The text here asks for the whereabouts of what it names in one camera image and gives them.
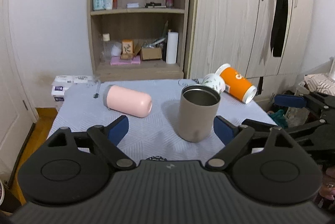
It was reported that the small white tissue pack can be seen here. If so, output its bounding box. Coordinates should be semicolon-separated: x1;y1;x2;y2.
51;85;66;97

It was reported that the blue-grey tablecloth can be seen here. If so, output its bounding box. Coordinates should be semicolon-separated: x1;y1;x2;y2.
46;78;278;162

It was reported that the pink cup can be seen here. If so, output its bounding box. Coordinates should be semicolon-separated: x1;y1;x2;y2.
103;84;153;118

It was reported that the wooden bookshelf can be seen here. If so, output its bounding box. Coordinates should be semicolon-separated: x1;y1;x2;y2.
86;0;193;82

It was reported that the orange carton box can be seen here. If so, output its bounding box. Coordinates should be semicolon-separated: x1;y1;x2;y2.
121;39;134;60

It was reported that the teal cloth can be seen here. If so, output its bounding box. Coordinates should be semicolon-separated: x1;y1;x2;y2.
268;109;289;128

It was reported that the striped cloth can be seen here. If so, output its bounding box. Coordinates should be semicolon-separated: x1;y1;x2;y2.
303;73;335;95

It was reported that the white door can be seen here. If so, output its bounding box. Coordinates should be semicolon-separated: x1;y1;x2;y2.
0;0;37;189

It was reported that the person's right hand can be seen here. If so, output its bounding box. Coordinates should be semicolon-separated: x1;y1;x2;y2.
321;165;335;205

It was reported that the wooden wardrobe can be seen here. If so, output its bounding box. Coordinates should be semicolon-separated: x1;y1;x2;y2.
184;0;315;110

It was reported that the clear glass bottle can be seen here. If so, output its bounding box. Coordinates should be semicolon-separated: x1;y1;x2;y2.
100;33;112;63

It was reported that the black ribbon bow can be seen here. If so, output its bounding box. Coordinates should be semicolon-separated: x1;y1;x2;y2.
269;0;298;58

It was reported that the large white tissue pack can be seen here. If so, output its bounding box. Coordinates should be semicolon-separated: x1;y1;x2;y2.
54;74;95;84

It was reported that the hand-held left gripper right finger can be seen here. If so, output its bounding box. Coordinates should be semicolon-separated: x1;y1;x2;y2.
205;116;298;170

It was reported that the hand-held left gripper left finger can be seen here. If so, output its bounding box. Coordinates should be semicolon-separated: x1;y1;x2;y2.
48;115;137;170

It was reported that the orange cup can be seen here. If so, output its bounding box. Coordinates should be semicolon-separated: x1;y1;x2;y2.
215;63;258;104

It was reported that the taupe metal cup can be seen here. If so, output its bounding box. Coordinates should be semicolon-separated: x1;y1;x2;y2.
178;84;221;143

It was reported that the pink flat box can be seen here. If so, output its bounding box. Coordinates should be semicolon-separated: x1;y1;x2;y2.
110;55;141;66

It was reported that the white paper towel roll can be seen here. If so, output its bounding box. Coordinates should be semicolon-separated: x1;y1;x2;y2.
166;32;179;65

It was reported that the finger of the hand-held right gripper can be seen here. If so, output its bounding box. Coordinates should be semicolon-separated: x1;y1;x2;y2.
241;119;328;141
274;92;324;116

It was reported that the open cardboard box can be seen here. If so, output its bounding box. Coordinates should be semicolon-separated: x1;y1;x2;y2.
134;42;162;61

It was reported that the white floral cup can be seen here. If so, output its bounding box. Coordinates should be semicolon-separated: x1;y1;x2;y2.
201;73;226;95

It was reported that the black flat case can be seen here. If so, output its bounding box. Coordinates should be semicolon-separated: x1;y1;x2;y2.
145;1;167;8

